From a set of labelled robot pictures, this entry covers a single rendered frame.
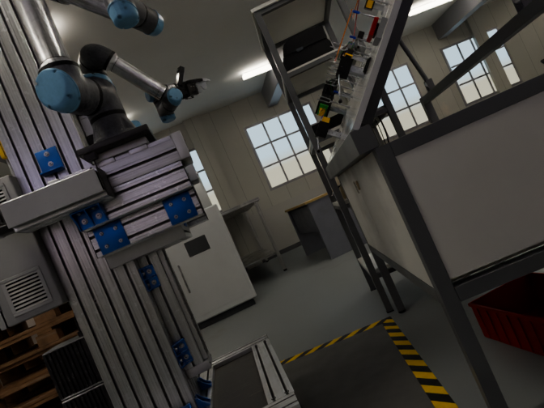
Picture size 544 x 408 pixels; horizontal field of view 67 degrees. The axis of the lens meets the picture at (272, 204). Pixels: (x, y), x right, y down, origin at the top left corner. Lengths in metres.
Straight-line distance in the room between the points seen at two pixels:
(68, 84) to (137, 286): 0.69
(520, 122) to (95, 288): 1.38
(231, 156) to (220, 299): 4.15
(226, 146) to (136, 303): 6.49
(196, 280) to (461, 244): 3.29
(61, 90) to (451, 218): 1.10
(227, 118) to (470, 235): 7.11
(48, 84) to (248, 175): 6.61
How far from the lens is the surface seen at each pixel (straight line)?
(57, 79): 1.33
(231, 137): 7.91
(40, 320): 3.80
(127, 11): 1.28
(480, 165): 1.15
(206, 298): 4.16
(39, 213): 1.28
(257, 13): 2.53
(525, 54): 10.77
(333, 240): 4.81
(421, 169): 1.10
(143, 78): 2.07
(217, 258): 4.13
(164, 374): 1.57
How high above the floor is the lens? 0.75
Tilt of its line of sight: 1 degrees up
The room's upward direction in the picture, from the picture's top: 24 degrees counter-clockwise
